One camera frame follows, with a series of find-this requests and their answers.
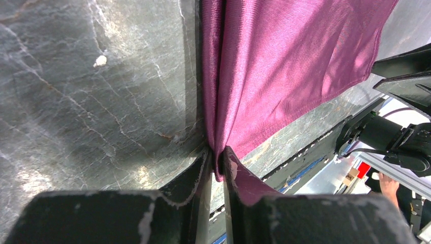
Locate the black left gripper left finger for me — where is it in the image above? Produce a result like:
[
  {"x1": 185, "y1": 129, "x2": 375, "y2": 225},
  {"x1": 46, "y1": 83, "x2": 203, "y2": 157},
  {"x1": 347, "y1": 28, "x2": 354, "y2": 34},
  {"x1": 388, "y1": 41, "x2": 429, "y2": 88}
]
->
[{"x1": 6, "y1": 150, "x2": 212, "y2": 243}]

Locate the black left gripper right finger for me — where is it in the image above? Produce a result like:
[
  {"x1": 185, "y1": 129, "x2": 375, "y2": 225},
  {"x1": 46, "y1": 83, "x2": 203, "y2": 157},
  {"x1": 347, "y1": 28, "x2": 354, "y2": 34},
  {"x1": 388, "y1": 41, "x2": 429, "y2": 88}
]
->
[{"x1": 221, "y1": 147, "x2": 417, "y2": 243}]

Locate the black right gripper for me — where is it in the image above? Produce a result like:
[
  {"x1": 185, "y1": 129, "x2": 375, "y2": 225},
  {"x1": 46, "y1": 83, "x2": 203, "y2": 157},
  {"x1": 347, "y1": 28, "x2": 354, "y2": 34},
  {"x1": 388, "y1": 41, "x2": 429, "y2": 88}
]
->
[{"x1": 372, "y1": 44, "x2": 430, "y2": 118}]

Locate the magenta satin napkin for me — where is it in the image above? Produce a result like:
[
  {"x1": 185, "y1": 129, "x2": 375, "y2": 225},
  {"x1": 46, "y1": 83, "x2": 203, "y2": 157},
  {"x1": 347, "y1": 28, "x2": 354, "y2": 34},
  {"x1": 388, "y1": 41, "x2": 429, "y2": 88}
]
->
[{"x1": 201, "y1": 0, "x2": 399, "y2": 207}]

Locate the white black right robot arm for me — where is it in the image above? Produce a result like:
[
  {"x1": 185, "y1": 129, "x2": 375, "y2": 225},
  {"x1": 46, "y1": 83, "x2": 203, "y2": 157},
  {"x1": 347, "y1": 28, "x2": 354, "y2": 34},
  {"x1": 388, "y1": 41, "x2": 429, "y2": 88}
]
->
[{"x1": 335, "y1": 44, "x2": 430, "y2": 177}]

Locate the person hand in background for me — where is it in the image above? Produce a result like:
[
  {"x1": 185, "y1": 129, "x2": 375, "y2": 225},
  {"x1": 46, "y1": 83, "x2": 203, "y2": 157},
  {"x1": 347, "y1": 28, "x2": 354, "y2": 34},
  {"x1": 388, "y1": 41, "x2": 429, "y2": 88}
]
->
[{"x1": 378, "y1": 172, "x2": 399, "y2": 209}]

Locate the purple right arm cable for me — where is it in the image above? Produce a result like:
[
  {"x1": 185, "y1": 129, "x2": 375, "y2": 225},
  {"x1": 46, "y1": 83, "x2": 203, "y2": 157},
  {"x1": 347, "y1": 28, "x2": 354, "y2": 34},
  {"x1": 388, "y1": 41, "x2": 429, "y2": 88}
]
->
[{"x1": 382, "y1": 107, "x2": 418, "y2": 118}]

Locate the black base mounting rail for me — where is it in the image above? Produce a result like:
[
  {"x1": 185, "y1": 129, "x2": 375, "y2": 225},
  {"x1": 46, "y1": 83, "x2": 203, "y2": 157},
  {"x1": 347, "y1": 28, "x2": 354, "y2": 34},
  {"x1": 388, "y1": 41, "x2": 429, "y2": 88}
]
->
[{"x1": 208, "y1": 96, "x2": 388, "y2": 216}]

